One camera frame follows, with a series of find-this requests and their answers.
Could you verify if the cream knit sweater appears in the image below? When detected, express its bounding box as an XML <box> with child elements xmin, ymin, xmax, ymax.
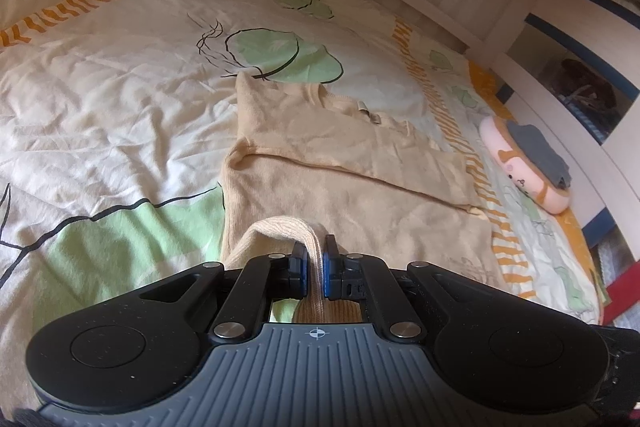
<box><xmin>218</xmin><ymin>71</ymin><xmax>506</xmax><ymax>324</ymax></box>

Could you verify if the grey folded cloth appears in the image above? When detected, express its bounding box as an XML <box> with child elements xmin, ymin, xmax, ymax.
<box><xmin>505</xmin><ymin>123</ymin><xmax>574</xmax><ymax>190</ymax></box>

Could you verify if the pink plush pillow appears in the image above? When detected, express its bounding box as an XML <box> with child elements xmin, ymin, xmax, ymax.
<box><xmin>479</xmin><ymin>116</ymin><xmax>573</xmax><ymax>214</ymax></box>

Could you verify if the dark object on shelf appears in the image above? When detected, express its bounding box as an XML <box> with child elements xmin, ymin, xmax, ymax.
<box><xmin>559</xmin><ymin>57</ymin><xmax>620</xmax><ymax>114</ymax></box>

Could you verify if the leaf print duvet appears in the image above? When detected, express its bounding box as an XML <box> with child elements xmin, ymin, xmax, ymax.
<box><xmin>0</xmin><ymin>0</ymin><xmax>602</xmax><ymax>408</ymax></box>

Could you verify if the red board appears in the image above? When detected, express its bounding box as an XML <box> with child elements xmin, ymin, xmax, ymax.
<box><xmin>602</xmin><ymin>266</ymin><xmax>640</xmax><ymax>324</ymax></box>

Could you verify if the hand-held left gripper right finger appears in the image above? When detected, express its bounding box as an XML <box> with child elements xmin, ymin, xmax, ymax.
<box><xmin>322</xmin><ymin>234</ymin><xmax>501</xmax><ymax>341</ymax></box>

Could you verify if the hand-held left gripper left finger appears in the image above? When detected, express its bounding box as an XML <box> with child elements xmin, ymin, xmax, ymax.
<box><xmin>139</xmin><ymin>242</ymin><xmax>309</xmax><ymax>341</ymax></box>

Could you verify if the orange bed sheet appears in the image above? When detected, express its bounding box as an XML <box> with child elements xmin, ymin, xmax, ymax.
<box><xmin>0</xmin><ymin>0</ymin><xmax>603</xmax><ymax>253</ymax></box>

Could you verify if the white shelf with blue trim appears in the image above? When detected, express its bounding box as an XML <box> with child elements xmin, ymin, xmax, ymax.
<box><xmin>495</xmin><ymin>0</ymin><xmax>640</xmax><ymax>228</ymax></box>

